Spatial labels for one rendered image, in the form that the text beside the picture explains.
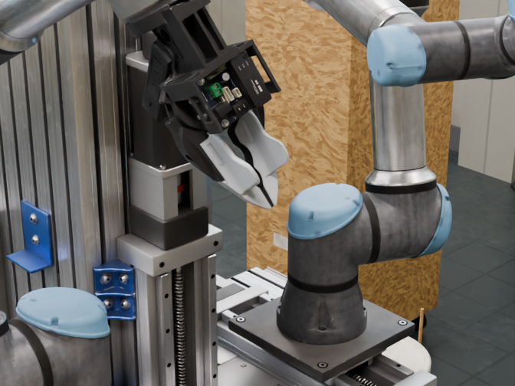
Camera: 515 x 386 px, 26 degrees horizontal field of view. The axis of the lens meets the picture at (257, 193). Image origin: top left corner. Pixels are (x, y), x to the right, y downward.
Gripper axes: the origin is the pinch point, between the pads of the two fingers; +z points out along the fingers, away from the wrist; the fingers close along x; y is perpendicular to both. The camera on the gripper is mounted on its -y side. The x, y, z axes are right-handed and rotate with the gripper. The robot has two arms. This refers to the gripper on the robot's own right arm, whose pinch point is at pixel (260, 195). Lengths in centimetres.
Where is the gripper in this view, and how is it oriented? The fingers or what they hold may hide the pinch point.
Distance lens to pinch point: 104.0
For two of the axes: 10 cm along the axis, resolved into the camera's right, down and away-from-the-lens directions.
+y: 4.7, 0.0, -8.8
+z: 4.9, 8.3, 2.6
